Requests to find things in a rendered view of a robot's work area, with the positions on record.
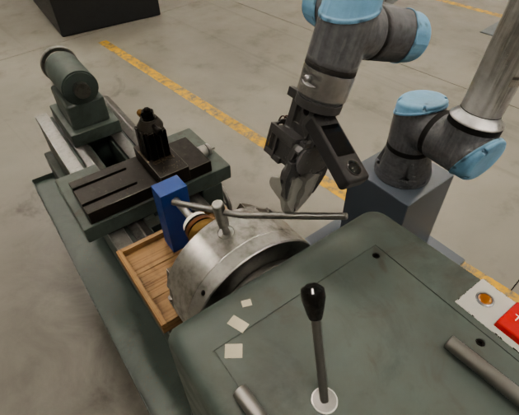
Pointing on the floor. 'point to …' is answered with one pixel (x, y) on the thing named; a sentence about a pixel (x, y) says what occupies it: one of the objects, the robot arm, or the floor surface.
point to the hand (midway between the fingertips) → (292, 212)
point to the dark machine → (95, 13)
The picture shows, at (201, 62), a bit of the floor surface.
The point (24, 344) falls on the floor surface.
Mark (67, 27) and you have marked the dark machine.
